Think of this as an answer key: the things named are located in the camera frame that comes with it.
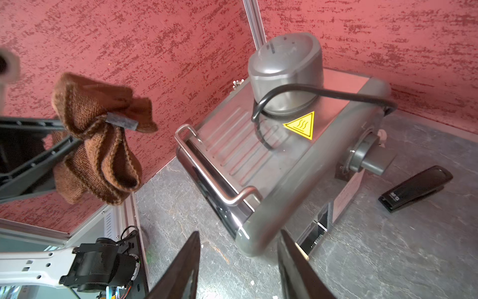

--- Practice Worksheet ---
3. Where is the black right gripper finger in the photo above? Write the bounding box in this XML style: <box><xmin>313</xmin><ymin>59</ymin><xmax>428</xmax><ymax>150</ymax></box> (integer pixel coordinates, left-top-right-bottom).
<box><xmin>146</xmin><ymin>231</ymin><xmax>201</xmax><ymax>299</ymax></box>
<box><xmin>0</xmin><ymin>111</ymin><xmax>139</xmax><ymax>132</ymax></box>
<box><xmin>1</xmin><ymin>136</ymin><xmax>82</xmax><ymax>204</ymax></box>
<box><xmin>278</xmin><ymin>229</ymin><xmax>335</xmax><ymax>299</ymax></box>

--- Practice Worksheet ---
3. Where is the brown cloth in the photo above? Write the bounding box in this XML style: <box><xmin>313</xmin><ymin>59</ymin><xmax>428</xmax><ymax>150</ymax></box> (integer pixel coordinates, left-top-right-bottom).
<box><xmin>52</xmin><ymin>73</ymin><xmax>158</xmax><ymax>205</ymax></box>

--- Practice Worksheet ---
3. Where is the silver coffee machine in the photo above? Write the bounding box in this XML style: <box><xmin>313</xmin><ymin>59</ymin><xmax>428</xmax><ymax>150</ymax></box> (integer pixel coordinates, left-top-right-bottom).
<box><xmin>175</xmin><ymin>32</ymin><xmax>397</xmax><ymax>257</ymax></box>

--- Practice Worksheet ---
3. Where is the grey stapler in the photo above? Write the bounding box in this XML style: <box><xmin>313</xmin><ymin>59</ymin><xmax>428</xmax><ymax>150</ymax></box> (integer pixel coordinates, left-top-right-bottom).
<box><xmin>378</xmin><ymin>166</ymin><xmax>453</xmax><ymax>213</ymax></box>

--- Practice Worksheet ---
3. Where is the left corner aluminium profile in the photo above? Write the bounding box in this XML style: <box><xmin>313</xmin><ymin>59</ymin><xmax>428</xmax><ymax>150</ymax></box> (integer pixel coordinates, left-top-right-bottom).
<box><xmin>243</xmin><ymin>0</ymin><xmax>266</xmax><ymax>50</ymax></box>

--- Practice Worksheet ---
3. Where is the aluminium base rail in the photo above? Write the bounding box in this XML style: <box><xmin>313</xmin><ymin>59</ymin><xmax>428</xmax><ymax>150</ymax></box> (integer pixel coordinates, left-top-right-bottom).
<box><xmin>0</xmin><ymin>192</ymin><xmax>150</xmax><ymax>299</ymax></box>

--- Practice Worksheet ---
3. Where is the black power cord with plug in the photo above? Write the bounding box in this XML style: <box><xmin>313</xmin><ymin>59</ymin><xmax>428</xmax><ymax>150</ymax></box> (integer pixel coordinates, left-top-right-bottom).
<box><xmin>251</xmin><ymin>83</ymin><xmax>397</xmax><ymax>124</ymax></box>

